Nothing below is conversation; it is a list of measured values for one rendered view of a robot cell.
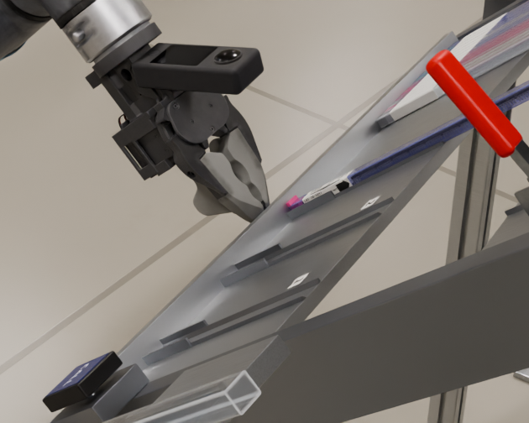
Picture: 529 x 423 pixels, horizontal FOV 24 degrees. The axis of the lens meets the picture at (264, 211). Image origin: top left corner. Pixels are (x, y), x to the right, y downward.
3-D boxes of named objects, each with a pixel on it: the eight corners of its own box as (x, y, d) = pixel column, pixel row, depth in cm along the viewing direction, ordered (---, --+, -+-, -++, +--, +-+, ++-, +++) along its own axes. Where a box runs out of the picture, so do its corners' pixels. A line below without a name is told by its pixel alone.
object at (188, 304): (125, 473, 93) (67, 399, 92) (480, 87, 137) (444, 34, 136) (134, 471, 92) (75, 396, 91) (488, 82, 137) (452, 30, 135)
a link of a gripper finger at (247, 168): (254, 222, 120) (198, 146, 119) (292, 202, 116) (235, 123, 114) (237, 238, 118) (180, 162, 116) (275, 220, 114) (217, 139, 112)
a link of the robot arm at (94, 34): (141, -29, 112) (85, 7, 106) (171, 12, 112) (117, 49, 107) (98, 7, 117) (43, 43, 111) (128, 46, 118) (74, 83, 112)
